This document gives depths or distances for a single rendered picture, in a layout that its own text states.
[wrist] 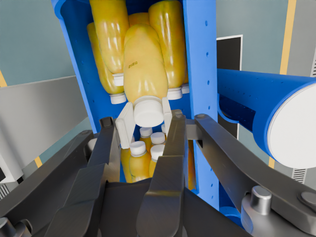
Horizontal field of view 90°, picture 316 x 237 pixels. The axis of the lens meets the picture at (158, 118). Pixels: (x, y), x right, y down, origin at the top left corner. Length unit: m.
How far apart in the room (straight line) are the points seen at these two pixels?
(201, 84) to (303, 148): 0.47
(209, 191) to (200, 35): 0.29
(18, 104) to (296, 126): 0.95
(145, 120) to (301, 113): 0.48
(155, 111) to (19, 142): 0.67
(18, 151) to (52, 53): 1.06
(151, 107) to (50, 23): 1.55
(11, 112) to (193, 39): 0.69
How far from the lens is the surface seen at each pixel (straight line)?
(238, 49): 1.45
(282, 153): 0.63
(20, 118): 0.81
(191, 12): 0.25
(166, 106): 0.16
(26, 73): 1.84
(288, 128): 0.59
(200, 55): 0.26
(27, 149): 0.82
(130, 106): 0.19
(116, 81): 0.35
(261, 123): 0.58
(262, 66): 1.73
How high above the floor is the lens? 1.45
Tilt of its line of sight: 71 degrees down
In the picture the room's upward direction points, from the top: 177 degrees clockwise
